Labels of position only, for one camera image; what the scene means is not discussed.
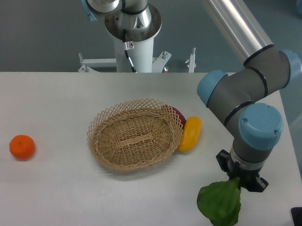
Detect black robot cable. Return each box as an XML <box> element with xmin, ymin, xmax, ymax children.
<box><xmin>119</xmin><ymin>29</ymin><xmax>141</xmax><ymax>73</ymax></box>

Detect dark red fruit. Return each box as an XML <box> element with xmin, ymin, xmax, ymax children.
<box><xmin>162</xmin><ymin>105</ymin><xmax>186</xmax><ymax>128</ymax></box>

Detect yellow mango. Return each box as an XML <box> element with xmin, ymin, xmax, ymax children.
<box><xmin>178</xmin><ymin>116</ymin><xmax>202</xmax><ymax>152</ymax></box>

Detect woven wicker basket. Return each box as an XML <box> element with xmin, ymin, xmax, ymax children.
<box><xmin>87</xmin><ymin>99</ymin><xmax>183</xmax><ymax>172</ymax></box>

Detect white mounting bracket frame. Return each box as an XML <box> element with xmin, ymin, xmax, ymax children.
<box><xmin>77</xmin><ymin>40</ymin><xmax>199</xmax><ymax>80</ymax></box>

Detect green leafy vegetable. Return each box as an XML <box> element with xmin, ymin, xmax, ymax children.
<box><xmin>197</xmin><ymin>177</ymin><xmax>241</xmax><ymax>226</ymax></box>

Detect orange tangerine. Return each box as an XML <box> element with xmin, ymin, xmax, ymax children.
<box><xmin>9</xmin><ymin>134</ymin><xmax>35</xmax><ymax>161</ymax></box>

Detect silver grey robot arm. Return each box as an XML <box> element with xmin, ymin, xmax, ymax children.
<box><xmin>80</xmin><ymin>0</ymin><xmax>302</xmax><ymax>192</ymax></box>

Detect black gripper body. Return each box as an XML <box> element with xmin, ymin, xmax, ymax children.
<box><xmin>216</xmin><ymin>150</ymin><xmax>269</xmax><ymax>192</ymax></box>

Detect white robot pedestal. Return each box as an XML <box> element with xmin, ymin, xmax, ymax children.
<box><xmin>105</xmin><ymin>3</ymin><xmax>162</xmax><ymax>73</ymax></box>

